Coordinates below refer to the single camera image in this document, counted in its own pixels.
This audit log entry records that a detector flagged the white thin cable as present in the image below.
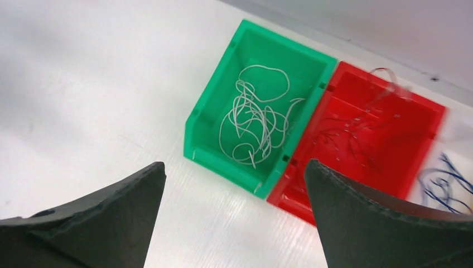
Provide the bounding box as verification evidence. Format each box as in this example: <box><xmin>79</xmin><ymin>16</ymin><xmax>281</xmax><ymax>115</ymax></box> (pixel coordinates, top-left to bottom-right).
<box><xmin>219</xmin><ymin>64</ymin><xmax>307</xmax><ymax>170</ymax></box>

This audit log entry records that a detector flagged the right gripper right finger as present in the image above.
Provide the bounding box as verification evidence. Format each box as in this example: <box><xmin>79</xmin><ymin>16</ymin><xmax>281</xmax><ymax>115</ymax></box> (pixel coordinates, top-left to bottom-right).
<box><xmin>304</xmin><ymin>159</ymin><xmax>472</xmax><ymax>267</ymax></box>

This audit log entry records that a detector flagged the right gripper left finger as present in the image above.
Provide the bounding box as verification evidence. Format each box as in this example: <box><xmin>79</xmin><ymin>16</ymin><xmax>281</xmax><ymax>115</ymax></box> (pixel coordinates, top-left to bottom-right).
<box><xmin>1</xmin><ymin>162</ymin><xmax>166</xmax><ymax>267</ymax></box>

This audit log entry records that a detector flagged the white plastic bin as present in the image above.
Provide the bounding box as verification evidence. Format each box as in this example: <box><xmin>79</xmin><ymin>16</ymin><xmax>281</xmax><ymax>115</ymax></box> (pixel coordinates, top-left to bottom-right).
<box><xmin>407</xmin><ymin>110</ymin><xmax>472</xmax><ymax>215</ymax></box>

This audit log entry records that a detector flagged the red plastic bin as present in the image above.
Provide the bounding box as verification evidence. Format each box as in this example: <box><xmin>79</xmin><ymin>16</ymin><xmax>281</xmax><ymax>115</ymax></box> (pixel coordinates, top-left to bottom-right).
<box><xmin>267</xmin><ymin>61</ymin><xmax>447</xmax><ymax>224</ymax></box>

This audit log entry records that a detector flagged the green plastic bin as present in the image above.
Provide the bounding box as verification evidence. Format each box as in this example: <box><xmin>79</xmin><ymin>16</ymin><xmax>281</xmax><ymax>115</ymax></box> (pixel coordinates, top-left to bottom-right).
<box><xmin>184</xmin><ymin>20</ymin><xmax>338</xmax><ymax>198</ymax></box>

